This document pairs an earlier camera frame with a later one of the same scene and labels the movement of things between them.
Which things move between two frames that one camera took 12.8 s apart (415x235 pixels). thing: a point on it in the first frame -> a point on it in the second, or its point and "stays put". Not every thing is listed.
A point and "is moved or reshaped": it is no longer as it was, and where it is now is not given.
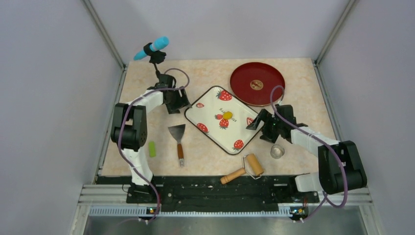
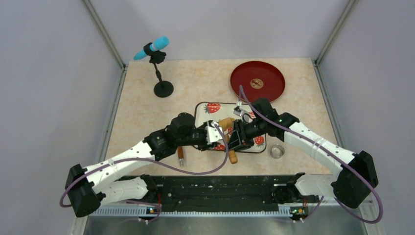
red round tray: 253,83 stays put
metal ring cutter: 277,151 stays put
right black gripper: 265,115 -> 239,140
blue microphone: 155,45 stays put
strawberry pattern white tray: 207,112 is moved or reshaped
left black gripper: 182,101 -> 205,146
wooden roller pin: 253,167 -> 225,123
